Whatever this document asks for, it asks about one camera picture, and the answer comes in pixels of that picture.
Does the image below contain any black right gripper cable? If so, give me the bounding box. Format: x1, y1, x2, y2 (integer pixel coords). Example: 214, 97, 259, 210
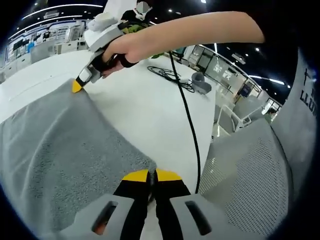
167, 49, 202, 195

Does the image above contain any grey towel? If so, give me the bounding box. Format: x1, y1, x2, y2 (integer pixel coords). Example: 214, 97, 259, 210
0, 77, 159, 235

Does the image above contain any person's white printed shirt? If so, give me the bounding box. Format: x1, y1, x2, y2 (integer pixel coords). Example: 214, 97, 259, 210
271, 46, 320, 201

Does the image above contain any white frame office chair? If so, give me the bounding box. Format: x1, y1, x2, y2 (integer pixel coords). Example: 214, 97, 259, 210
214, 103, 267, 138

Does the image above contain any grey mesh office chair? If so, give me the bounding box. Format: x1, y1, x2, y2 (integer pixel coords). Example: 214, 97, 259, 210
197, 117, 297, 237

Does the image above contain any potted green plant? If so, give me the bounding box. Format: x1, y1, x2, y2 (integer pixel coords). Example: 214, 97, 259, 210
122, 21, 166, 60

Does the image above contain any ceiling air conditioner unit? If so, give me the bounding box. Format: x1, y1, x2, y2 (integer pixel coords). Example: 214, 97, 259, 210
42, 9, 61, 20

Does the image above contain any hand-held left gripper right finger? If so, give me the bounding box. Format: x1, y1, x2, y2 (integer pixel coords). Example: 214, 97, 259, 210
153, 168, 236, 240

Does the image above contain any white office counter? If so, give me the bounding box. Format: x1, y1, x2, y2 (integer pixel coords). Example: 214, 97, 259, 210
0, 39, 89, 85

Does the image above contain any person's right hand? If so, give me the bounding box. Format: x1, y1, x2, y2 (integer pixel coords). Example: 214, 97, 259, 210
100, 33, 145, 80

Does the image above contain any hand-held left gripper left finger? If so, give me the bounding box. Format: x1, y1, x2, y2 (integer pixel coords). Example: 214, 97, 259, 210
59, 168, 151, 240

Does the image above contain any grey tape roll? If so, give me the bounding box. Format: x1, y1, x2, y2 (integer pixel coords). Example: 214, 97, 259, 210
191, 72, 213, 96

